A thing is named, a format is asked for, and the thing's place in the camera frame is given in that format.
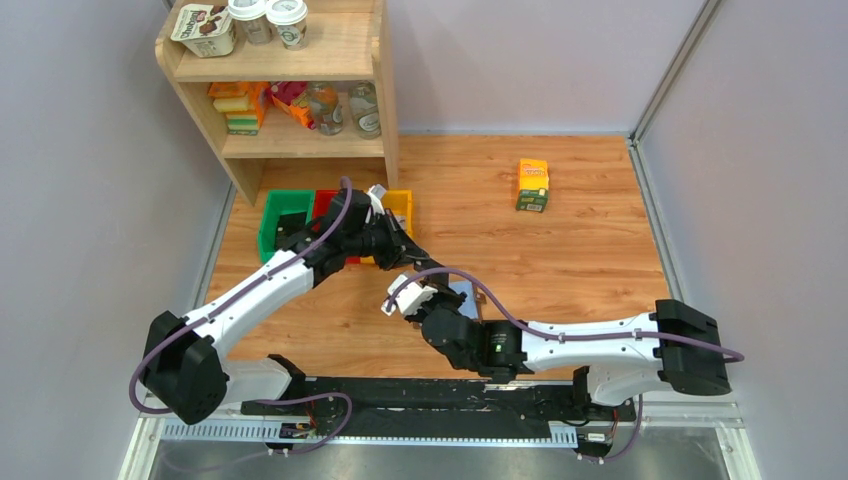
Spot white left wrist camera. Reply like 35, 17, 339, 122
366, 184, 388, 216

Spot wooden shelf unit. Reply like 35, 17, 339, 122
155, 1, 400, 204

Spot orange pink snack bag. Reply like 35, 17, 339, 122
268, 81, 315, 130

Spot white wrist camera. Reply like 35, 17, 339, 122
366, 184, 388, 216
380, 273, 438, 317

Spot aluminium frame rail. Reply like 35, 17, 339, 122
120, 380, 756, 479

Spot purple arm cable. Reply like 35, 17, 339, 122
128, 176, 354, 458
384, 266, 746, 464

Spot right glass jar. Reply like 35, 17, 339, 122
348, 81, 381, 139

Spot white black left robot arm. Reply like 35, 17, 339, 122
130, 187, 429, 425

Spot brown leather card holder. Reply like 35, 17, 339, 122
447, 280, 485, 322

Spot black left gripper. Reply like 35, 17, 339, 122
344, 208, 430, 271

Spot orange green carton box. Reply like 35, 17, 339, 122
516, 158, 550, 213

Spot left white lidded cup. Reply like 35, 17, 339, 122
227, 0, 273, 45

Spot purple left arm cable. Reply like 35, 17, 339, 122
128, 176, 354, 458

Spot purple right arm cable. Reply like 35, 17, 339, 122
384, 266, 746, 464

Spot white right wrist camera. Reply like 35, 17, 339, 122
380, 273, 438, 317

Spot green plastic bin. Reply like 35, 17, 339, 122
257, 189, 315, 263

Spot white lidded cup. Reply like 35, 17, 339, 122
227, 0, 273, 45
265, 0, 308, 50

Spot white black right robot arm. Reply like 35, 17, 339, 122
385, 283, 732, 419

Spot yellow plastic bin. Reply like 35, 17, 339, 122
364, 190, 413, 265

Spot glass jar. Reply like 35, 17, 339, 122
348, 81, 381, 139
307, 81, 343, 136

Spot right white lidded cup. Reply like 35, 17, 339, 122
265, 0, 308, 50

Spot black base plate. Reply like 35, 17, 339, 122
240, 377, 636, 440

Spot black cards in green bin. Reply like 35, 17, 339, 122
273, 211, 308, 250

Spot yoghurt tub with chocolate label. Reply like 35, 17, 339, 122
170, 4, 236, 58

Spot red plastic bin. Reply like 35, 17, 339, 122
308, 189, 370, 257

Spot left glass jar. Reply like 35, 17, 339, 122
307, 81, 343, 136

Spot stack of sponges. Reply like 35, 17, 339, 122
207, 81, 270, 136

